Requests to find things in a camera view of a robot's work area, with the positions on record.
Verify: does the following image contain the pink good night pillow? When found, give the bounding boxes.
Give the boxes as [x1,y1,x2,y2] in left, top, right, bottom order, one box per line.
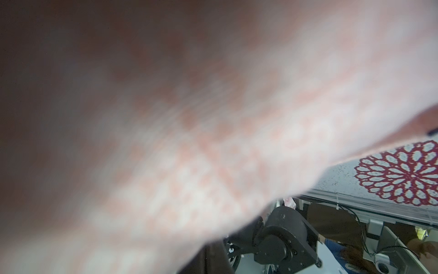
[1,1,438,274]

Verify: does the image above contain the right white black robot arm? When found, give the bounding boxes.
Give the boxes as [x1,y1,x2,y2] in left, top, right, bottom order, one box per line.
[224,206,346,274]

